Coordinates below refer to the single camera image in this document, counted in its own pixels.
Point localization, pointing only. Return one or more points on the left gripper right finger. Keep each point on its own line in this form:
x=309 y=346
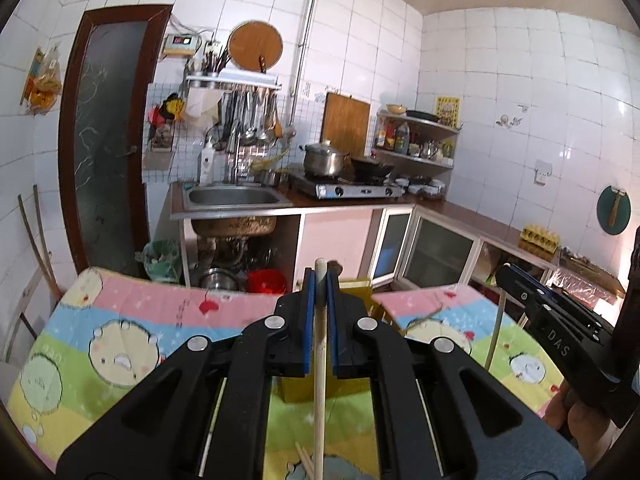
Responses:
x=437 y=413

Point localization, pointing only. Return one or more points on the rectangular wooden cutting board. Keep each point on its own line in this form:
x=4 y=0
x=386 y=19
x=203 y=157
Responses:
x=345 y=123

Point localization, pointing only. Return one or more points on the colourful cartoon quilt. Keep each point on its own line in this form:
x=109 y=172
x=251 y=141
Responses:
x=108 y=332

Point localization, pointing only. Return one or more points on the gas stove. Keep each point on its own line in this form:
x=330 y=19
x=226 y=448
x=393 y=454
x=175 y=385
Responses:
x=324 y=188

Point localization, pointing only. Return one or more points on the yellow wall poster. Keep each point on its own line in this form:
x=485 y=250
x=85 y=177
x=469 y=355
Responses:
x=447 y=109

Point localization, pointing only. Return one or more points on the wall switch box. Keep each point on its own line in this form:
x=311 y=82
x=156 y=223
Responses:
x=181 y=45

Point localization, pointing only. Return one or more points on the red basin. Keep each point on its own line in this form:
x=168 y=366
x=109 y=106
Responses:
x=266 y=281

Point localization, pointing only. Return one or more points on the kitchen counter cabinets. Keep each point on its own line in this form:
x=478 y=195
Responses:
x=407 y=243

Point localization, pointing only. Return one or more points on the dark wooden door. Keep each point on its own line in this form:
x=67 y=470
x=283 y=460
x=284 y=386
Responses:
x=100 y=135

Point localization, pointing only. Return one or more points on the round wooden board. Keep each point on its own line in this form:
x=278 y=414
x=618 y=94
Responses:
x=255 y=46

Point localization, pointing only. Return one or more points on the hanging orange plastic bag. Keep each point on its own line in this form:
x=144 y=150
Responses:
x=43 y=83

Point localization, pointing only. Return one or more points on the black wok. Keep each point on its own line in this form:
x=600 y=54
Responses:
x=369 y=170

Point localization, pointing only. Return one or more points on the person's right hand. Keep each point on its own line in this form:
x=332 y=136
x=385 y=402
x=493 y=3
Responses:
x=594 y=433

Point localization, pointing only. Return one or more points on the steel cooking pot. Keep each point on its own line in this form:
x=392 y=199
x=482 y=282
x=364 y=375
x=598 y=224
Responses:
x=323 y=160

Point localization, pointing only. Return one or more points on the yellow slotted utensil holder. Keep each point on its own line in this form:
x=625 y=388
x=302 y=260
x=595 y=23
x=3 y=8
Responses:
x=340 y=339

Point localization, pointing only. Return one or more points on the yellow egg tray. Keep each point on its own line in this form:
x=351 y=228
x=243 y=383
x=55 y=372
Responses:
x=540 y=237

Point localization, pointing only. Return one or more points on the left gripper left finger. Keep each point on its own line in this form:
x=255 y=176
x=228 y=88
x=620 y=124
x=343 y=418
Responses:
x=203 y=413

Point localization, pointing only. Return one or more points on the green round wall board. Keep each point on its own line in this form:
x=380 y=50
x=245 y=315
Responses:
x=613 y=210

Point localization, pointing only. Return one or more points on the wooden chopstick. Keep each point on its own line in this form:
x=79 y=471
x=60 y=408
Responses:
x=496 y=331
x=320 y=359
x=305 y=460

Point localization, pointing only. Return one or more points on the steel sink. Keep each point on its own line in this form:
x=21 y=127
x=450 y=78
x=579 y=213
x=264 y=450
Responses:
x=231 y=197

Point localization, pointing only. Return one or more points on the hanging utensil rack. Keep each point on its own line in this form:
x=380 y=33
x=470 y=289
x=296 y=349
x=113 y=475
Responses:
x=232 y=106

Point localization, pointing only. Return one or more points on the corner wall shelf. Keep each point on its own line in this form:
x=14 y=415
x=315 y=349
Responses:
x=414 y=139

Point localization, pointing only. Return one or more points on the white soap bottle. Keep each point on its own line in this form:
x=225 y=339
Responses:
x=206 y=164

